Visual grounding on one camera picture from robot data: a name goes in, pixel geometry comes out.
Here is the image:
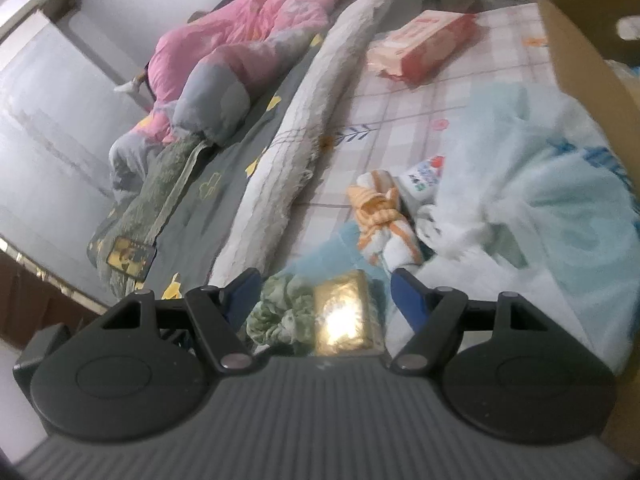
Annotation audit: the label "gold foil pack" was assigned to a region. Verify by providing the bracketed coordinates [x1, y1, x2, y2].
[314, 270, 384, 356]

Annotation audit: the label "light blue towel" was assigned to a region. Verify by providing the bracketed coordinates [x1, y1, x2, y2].
[271, 219, 396, 356]

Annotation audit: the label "white strawberry tissue pack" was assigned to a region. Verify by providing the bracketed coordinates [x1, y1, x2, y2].
[397, 155, 445, 206]

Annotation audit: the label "green scrunchie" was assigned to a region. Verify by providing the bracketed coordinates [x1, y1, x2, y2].
[245, 274, 314, 346]

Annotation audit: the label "dark green bedsheet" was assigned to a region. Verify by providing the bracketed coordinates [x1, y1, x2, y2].
[94, 32, 324, 299]

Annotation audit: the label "orange striped socks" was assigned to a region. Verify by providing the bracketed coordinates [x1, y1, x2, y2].
[346, 170, 424, 273]

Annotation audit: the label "yellow picture card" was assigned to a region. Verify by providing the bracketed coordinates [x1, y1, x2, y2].
[106, 236, 156, 282]

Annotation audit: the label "white plastic bag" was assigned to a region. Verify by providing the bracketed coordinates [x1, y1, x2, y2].
[413, 82, 639, 374]

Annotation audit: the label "white fuzzy blanket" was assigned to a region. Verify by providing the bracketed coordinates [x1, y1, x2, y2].
[208, 0, 394, 286]

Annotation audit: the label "pink grey quilt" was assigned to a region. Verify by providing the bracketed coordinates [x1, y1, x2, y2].
[108, 0, 340, 200]

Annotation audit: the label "red wet wipes pack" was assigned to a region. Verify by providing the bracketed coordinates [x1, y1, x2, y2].
[366, 10, 477, 84]

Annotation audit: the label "brown cardboard box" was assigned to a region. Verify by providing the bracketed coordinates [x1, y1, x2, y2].
[538, 0, 639, 183]

